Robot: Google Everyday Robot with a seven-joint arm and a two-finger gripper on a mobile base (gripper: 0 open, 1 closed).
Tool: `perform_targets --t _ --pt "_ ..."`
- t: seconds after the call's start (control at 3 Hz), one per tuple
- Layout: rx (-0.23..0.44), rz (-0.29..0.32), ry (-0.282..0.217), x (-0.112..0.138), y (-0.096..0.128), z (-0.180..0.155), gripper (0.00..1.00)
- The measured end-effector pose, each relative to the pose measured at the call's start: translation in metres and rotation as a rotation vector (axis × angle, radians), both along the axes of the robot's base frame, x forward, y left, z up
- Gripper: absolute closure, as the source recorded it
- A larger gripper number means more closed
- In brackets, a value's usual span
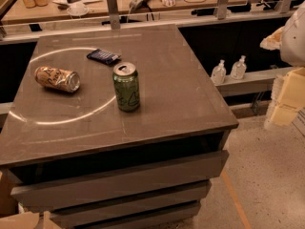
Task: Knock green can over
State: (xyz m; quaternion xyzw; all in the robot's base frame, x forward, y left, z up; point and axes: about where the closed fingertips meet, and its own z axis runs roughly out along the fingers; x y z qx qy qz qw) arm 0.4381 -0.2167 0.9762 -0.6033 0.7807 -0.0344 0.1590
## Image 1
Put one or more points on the right clear sanitizer bottle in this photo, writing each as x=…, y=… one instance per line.
x=239, y=68

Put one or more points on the metal upright post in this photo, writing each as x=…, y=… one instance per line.
x=113, y=14

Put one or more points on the dark blue snack packet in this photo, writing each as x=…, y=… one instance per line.
x=103, y=56

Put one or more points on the left clear sanitizer bottle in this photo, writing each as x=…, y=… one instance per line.
x=219, y=73

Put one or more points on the orange soda can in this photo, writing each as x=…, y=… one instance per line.
x=59, y=79

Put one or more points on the green soda can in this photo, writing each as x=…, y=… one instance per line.
x=126, y=86

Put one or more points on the clear sanitizer bottle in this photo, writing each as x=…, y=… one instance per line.
x=239, y=68
x=219, y=73

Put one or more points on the grey drawer cabinet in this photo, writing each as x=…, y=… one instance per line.
x=93, y=166

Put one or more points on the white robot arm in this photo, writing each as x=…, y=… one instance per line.
x=289, y=39

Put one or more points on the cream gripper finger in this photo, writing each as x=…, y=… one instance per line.
x=272, y=41

